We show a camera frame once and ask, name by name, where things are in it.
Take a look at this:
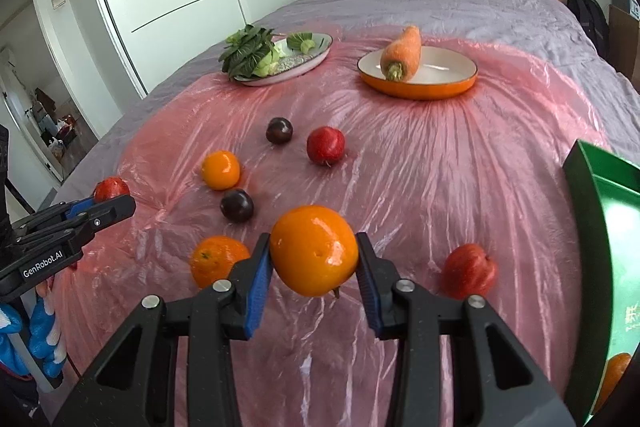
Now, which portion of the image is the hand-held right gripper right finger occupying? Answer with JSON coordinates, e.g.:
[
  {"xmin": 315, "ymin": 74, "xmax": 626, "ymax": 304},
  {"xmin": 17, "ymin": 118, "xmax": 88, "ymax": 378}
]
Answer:
[{"xmin": 354, "ymin": 232, "xmax": 576, "ymax": 427}]

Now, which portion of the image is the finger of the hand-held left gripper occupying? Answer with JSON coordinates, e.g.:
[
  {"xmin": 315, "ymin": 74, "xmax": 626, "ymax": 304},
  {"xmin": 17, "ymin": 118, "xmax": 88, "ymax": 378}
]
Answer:
[
  {"xmin": 12, "ymin": 195, "xmax": 99, "ymax": 231},
  {"xmin": 14, "ymin": 194, "xmax": 137, "ymax": 254}
]

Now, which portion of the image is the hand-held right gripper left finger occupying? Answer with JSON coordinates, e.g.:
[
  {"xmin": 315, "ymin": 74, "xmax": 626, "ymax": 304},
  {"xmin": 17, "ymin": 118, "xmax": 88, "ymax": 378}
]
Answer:
[{"xmin": 52, "ymin": 232, "xmax": 274, "ymax": 427}]

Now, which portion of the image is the red apple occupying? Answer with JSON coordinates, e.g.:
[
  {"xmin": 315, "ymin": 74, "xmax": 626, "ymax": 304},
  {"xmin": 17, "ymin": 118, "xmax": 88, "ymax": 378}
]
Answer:
[
  {"xmin": 306, "ymin": 126, "xmax": 346, "ymax": 166},
  {"xmin": 440, "ymin": 244, "xmax": 499, "ymax": 300},
  {"xmin": 93, "ymin": 177, "xmax": 131, "ymax": 204}
]

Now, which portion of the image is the rough-skinned orange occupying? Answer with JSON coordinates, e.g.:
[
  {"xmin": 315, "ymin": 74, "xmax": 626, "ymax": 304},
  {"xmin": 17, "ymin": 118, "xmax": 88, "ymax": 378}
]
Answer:
[{"xmin": 189, "ymin": 235, "xmax": 252, "ymax": 290}]

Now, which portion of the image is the large smooth orange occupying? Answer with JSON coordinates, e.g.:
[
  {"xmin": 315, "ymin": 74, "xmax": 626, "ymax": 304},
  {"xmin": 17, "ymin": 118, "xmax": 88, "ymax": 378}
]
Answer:
[{"xmin": 269, "ymin": 205, "xmax": 361, "ymax": 299}]

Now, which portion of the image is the dark plum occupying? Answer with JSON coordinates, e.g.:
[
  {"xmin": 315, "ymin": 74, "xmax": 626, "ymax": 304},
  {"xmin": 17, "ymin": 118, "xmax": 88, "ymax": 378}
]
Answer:
[
  {"xmin": 265, "ymin": 117, "xmax": 294, "ymax": 145},
  {"xmin": 220, "ymin": 189, "xmax": 255, "ymax": 224}
]

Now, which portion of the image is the green tray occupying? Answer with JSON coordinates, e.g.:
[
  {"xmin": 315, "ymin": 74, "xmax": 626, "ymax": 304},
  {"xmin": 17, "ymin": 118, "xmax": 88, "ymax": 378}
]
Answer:
[{"xmin": 562, "ymin": 139, "xmax": 640, "ymax": 427}]

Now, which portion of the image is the person's left hand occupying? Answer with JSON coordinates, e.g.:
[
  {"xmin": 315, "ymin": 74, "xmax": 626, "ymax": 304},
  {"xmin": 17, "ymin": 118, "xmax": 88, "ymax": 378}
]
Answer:
[{"xmin": 0, "ymin": 289, "xmax": 69, "ymax": 380}]

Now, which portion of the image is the small orange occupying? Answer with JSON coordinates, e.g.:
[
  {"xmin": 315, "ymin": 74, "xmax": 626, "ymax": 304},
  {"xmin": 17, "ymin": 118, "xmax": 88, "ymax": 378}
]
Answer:
[{"xmin": 201, "ymin": 150, "xmax": 241, "ymax": 191}]

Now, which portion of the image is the pink plastic sheet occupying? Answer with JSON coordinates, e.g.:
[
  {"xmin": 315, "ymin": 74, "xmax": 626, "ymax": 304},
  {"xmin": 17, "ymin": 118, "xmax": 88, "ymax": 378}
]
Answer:
[{"xmin": 50, "ymin": 29, "xmax": 613, "ymax": 427}]

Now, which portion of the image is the large bok choy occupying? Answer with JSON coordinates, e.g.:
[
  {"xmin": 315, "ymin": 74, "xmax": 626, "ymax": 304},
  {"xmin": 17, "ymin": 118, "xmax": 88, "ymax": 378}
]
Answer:
[{"xmin": 220, "ymin": 25, "xmax": 287, "ymax": 82}]

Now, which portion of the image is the orange round plate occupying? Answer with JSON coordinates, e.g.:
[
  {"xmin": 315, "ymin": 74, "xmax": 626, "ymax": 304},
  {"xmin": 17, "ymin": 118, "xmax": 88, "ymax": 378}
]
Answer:
[{"xmin": 357, "ymin": 46, "xmax": 478, "ymax": 101}]

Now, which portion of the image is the small bok choy piece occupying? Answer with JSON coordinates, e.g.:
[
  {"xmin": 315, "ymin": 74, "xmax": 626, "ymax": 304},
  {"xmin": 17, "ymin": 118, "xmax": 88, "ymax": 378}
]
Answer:
[{"xmin": 286, "ymin": 33, "xmax": 321, "ymax": 56}]

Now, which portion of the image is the oval patterned plate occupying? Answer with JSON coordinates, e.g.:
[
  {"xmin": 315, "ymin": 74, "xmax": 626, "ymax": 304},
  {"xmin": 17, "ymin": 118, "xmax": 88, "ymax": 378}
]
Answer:
[{"xmin": 232, "ymin": 32, "xmax": 333, "ymax": 88}]

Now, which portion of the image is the carrot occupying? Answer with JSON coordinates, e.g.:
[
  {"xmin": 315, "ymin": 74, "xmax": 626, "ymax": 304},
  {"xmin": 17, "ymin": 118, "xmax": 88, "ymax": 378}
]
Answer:
[{"xmin": 380, "ymin": 25, "xmax": 422, "ymax": 82}]

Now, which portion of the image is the purple bedspread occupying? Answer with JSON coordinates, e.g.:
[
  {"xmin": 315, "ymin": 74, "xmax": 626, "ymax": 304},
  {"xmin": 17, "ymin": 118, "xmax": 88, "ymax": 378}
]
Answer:
[{"xmin": 40, "ymin": 0, "xmax": 640, "ymax": 427}]

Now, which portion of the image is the black backpack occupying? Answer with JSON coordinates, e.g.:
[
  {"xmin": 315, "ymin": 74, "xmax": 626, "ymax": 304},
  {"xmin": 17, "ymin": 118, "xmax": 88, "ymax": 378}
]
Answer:
[{"xmin": 566, "ymin": 0, "xmax": 610, "ymax": 58}]

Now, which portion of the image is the wooden drawer cabinet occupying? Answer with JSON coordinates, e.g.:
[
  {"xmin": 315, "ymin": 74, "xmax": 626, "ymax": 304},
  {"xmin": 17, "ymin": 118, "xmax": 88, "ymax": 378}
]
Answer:
[{"xmin": 607, "ymin": 4, "xmax": 640, "ymax": 82}]

